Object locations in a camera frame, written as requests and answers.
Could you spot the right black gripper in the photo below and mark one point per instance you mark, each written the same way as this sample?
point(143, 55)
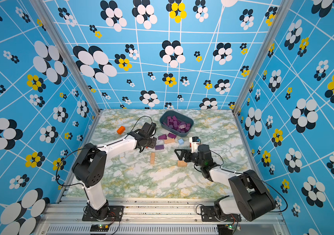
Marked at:
point(187, 151)

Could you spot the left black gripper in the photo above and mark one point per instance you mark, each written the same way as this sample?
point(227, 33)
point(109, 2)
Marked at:
point(154, 142)

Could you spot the purple tall triangle brick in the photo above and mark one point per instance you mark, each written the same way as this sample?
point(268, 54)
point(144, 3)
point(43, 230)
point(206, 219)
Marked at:
point(162, 137)

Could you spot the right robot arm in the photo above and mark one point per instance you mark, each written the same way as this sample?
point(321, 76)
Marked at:
point(250, 197)

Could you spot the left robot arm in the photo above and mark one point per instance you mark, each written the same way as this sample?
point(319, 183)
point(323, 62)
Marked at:
point(89, 167)

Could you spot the purple brick beside bin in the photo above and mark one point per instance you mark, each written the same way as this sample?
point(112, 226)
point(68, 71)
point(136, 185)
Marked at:
point(171, 135)

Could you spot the dark teal storage bin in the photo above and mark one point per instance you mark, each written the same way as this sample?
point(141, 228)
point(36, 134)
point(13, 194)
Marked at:
point(172, 126)

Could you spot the natural wood large brick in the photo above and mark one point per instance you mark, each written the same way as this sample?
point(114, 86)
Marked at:
point(181, 163)

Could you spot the natural wood printed brick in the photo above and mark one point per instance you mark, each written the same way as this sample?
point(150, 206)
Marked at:
point(169, 141)

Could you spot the natural wood slanted brick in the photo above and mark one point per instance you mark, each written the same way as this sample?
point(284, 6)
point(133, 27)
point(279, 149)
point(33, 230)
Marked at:
point(152, 158)

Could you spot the orange brick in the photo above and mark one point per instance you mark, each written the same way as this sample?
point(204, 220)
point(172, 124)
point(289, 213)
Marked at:
point(121, 130)

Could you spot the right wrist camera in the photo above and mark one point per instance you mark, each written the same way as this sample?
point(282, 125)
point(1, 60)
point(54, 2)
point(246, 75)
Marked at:
point(194, 144)

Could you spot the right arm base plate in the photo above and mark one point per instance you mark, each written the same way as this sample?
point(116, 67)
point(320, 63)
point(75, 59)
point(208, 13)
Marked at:
point(211, 214)

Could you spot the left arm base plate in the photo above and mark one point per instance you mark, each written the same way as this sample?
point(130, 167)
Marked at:
point(107, 213)

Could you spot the aluminium front rail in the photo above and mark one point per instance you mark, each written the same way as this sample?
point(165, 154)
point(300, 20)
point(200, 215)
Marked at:
point(152, 216)

